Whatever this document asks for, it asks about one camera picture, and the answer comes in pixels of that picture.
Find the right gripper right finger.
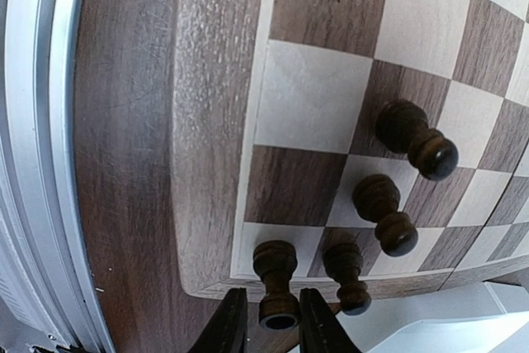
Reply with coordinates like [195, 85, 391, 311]
[299, 289, 361, 353]

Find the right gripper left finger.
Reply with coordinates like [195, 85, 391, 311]
[188, 288, 248, 353]

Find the dark pawn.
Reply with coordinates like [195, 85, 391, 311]
[375, 99, 459, 181]
[322, 242, 371, 316]
[351, 174, 418, 257]

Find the front aluminium rail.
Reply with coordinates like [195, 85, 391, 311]
[1, 0, 114, 352]

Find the dark rook piece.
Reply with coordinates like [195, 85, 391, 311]
[253, 240, 301, 331]

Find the white divided plastic tray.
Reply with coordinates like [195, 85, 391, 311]
[351, 282, 528, 352]

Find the wooden chess board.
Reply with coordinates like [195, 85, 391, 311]
[171, 0, 528, 301]

